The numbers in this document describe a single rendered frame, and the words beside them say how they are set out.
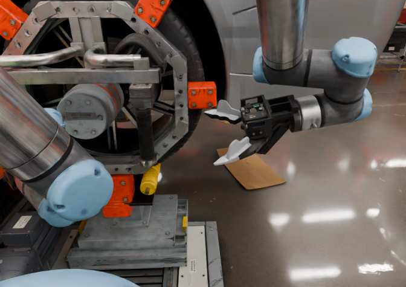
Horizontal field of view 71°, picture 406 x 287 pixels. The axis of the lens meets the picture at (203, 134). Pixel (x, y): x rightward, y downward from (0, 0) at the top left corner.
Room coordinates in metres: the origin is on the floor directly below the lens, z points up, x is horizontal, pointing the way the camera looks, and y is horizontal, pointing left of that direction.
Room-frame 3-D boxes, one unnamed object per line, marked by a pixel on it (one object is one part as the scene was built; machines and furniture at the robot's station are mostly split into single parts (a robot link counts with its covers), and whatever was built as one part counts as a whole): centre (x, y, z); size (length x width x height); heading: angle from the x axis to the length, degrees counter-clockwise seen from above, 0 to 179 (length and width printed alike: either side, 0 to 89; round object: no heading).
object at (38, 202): (0.41, 0.26, 0.81); 0.11 x 0.08 x 0.09; 47
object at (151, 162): (0.62, 0.14, 0.83); 0.04 x 0.04 x 0.16
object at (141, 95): (0.65, 0.14, 0.93); 0.09 x 0.05 x 0.05; 2
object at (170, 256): (1.02, 0.32, 0.13); 0.50 x 0.36 x 0.10; 92
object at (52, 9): (0.85, 0.32, 0.85); 0.54 x 0.07 x 0.54; 92
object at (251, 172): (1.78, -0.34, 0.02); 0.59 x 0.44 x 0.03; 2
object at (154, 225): (1.02, 0.33, 0.32); 0.40 x 0.30 x 0.28; 92
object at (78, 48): (0.72, 0.41, 1.03); 0.19 x 0.18 x 0.11; 2
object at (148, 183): (0.95, 0.20, 0.51); 0.29 x 0.06 x 0.06; 2
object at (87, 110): (0.78, 0.32, 0.85); 0.21 x 0.14 x 0.14; 2
